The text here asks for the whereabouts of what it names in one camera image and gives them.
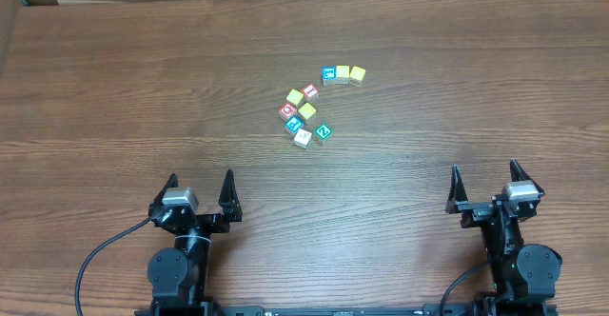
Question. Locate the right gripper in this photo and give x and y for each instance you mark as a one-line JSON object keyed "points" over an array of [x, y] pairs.
{"points": [[474, 209]]}

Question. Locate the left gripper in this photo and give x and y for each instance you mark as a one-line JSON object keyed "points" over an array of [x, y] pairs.
{"points": [[220, 222]]}

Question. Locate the white picture block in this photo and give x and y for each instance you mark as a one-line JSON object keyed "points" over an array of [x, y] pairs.
{"points": [[303, 138]]}

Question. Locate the yellow block cluster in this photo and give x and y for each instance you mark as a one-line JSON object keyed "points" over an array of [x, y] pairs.
{"points": [[307, 112], [295, 97]]}

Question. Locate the green letter Z block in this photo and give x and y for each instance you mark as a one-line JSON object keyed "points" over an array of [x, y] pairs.
{"points": [[323, 132]]}

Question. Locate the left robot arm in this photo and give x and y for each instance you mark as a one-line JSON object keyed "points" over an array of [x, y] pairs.
{"points": [[178, 274]]}

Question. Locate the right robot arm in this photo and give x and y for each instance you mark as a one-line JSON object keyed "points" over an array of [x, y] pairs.
{"points": [[524, 276]]}

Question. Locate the blue letter P block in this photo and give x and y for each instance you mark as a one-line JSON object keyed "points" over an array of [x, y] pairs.
{"points": [[293, 125]]}

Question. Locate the red letter Q block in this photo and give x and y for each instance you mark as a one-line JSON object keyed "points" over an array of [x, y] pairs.
{"points": [[287, 110]]}

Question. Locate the red letter I block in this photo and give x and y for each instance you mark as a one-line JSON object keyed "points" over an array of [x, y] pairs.
{"points": [[310, 92]]}

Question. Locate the yellow block top right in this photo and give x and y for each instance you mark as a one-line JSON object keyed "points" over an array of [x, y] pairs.
{"points": [[356, 76]]}

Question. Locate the blue letter block top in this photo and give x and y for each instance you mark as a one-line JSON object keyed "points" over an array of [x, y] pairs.
{"points": [[329, 76]]}

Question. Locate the yellow block top middle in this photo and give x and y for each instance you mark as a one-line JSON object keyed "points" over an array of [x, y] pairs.
{"points": [[342, 74]]}

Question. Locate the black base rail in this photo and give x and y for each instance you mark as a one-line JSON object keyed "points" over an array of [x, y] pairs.
{"points": [[460, 309]]}

